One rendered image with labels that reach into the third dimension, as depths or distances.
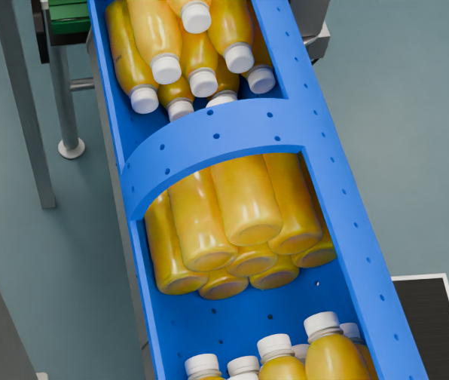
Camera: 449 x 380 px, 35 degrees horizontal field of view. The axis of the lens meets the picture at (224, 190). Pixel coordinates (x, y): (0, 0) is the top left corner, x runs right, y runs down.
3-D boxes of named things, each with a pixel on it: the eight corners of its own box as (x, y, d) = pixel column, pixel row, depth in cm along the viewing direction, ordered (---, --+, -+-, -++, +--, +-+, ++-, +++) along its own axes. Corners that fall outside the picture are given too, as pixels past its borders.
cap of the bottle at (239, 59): (251, 42, 99) (254, 52, 99) (252, 60, 103) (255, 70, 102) (223, 49, 99) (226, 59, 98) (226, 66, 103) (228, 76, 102)
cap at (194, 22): (214, 13, 99) (217, 23, 99) (192, 29, 101) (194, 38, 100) (197, -1, 96) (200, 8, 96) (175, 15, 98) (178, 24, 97)
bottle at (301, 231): (314, 223, 83) (276, 106, 91) (261, 245, 84) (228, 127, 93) (331, 242, 88) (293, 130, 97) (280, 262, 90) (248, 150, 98)
